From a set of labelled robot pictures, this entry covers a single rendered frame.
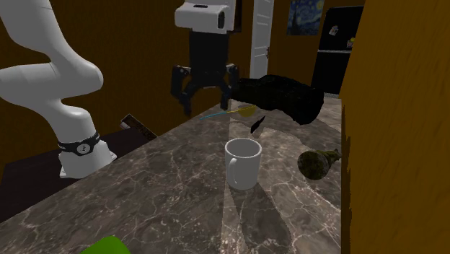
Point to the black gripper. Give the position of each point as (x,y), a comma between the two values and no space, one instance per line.
(209,56)

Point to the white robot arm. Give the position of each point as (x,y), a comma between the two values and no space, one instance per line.
(45,84)

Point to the small black utensil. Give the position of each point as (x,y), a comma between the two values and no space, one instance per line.
(257,125)

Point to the white door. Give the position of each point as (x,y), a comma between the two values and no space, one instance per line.
(262,38)

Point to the black lumpy object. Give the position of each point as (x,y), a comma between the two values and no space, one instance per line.
(281,96)

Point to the dark brown flat board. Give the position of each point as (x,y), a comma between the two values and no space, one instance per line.
(139,126)

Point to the white mug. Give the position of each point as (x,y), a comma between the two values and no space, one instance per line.
(246,168)

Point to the blue night sky painting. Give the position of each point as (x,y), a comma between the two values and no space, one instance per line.
(304,17)

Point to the black refrigerator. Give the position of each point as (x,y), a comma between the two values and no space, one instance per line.
(334,67)

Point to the mossy green round object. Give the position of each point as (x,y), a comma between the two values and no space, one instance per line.
(314,164)

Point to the bright green object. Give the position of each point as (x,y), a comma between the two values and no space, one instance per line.
(107,246)

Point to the dark robot stand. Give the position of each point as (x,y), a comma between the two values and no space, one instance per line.
(31,179)

